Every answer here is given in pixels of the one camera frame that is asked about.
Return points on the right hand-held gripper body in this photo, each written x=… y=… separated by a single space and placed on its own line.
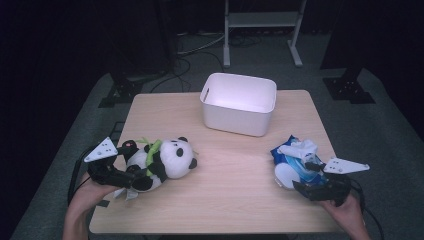
x=336 y=191

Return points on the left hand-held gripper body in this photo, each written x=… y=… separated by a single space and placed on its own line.
x=101 y=151

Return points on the blue wet wipes pack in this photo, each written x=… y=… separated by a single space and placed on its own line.
x=293 y=170

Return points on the white wet wipe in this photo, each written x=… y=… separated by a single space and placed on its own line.
x=298 y=149

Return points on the panda plush toy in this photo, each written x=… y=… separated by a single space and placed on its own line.
x=171 y=160

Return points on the white plastic bin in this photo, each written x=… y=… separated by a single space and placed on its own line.
x=238 y=100

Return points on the person's right hand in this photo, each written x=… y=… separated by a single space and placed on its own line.
x=346 y=211

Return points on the person's left hand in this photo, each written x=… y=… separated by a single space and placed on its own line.
x=87 y=196

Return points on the black tape strip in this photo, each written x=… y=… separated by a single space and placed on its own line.
x=104 y=203

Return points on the black stand base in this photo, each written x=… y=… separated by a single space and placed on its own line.
x=121 y=91
x=348 y=88

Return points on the white metal stand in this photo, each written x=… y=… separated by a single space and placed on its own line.
x=261 y=19

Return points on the black floor frame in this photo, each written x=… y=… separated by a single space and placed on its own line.
x=115 y=131

